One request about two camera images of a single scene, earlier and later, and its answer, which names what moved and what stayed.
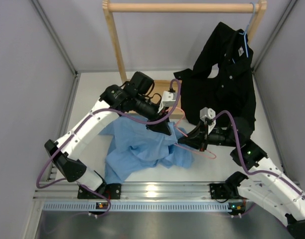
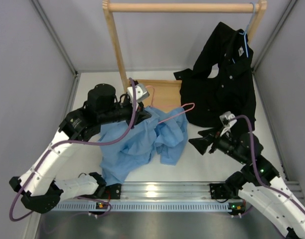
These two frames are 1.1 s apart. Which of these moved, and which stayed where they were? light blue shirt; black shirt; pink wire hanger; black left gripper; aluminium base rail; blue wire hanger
Moved: black left gripper; light blue shirt; pink wire hanger
Stayed: aluminium base rail; blue wire hanger; black shirt
